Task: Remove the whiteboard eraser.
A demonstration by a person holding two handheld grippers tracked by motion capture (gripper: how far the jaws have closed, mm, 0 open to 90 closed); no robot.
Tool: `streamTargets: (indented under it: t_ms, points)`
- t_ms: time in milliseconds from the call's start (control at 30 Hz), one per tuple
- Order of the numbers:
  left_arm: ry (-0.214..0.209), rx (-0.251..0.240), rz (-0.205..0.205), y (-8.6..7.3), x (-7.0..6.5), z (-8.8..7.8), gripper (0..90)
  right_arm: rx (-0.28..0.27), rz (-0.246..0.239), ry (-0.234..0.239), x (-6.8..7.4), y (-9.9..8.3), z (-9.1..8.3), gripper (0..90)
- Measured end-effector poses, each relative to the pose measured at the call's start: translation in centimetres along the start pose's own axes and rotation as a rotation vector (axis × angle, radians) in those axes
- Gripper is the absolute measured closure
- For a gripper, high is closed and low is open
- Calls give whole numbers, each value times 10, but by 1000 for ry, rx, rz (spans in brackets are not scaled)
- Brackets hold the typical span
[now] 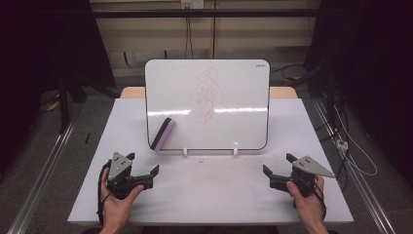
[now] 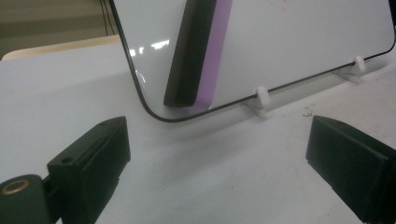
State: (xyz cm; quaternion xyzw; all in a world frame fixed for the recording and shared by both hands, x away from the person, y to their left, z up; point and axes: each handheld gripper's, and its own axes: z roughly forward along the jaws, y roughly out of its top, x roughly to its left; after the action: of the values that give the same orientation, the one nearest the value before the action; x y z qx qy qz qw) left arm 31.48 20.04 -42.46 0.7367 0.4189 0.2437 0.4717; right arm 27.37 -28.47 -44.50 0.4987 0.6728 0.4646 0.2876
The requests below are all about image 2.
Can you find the light wooden table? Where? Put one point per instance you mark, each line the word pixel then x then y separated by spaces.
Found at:
pixel 62 48

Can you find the purple and black whiteboard eraser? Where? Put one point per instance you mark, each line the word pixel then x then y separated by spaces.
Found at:
pixel 193 56

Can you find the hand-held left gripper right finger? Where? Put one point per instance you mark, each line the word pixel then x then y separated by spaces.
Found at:
pixel 351 158

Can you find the white whiteboard with black rim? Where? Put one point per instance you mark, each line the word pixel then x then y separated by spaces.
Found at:
pixel 295 43

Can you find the white plastic whiteboard stand clip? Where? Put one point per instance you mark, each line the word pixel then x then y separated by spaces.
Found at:
pixel 358 67
pixel 261 99

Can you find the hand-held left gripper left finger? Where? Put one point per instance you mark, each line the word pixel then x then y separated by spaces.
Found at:
pixel 90 168

